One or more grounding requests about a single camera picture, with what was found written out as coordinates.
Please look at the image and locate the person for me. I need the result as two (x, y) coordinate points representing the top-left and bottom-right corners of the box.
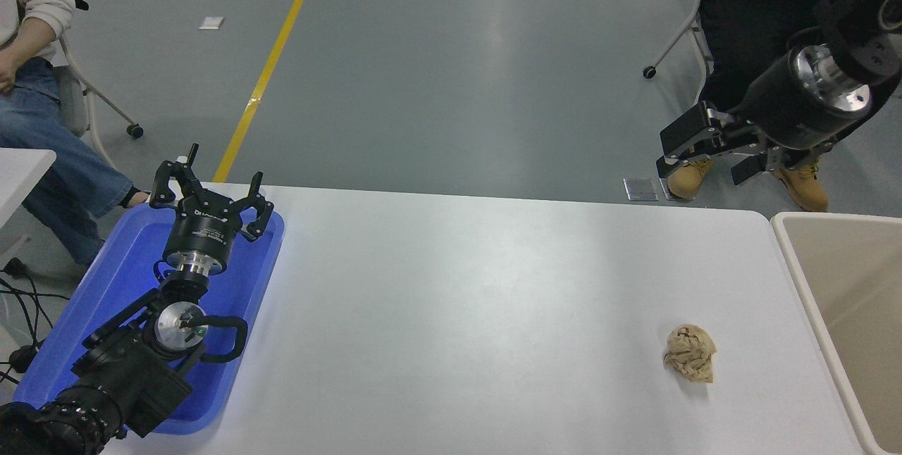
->
(0, 0), (152, 266)
(666, 0), (902, 213)

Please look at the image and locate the tan paper ball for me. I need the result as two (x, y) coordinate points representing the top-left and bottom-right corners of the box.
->
(663, 325), (717, 384)

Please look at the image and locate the small white table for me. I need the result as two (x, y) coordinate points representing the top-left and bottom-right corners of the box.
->
(0, 148), (57, 258)

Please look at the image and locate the blue plastic tray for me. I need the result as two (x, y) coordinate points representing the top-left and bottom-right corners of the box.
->
(13, 203), (285, 436)

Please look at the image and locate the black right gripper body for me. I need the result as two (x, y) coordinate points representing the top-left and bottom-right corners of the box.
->
(733, 52), (875, 151)

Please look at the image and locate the black plug with cable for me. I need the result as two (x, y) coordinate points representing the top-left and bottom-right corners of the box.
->
(0, 258), (54, 350)

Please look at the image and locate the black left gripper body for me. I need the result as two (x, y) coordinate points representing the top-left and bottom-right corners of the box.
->
(163, 194), (244, 269)

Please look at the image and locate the white wheeled chair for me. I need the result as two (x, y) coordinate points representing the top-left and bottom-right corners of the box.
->
(643, 0), (721, 100)
(54, 0), (145, 168)

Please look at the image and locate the black power adapter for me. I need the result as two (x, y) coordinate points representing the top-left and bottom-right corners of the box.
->
(8, 344), (37, 375)

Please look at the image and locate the large pale bin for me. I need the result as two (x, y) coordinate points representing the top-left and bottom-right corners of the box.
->
(770, 212), (902, 455)

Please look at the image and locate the thin black cable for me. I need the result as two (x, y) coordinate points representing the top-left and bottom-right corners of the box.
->
(0, 279), (71, 301)

